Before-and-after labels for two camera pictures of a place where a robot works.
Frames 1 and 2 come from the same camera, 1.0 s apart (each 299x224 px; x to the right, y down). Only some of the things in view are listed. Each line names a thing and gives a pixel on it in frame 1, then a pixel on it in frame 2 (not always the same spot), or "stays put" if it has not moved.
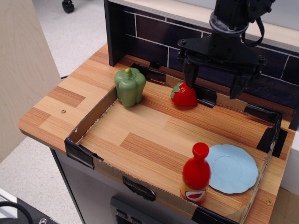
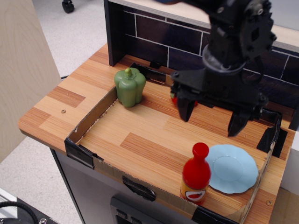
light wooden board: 28,68 stays put
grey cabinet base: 103,199 stays put
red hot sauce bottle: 196,175 stays put
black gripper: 221,50 -> 220,90
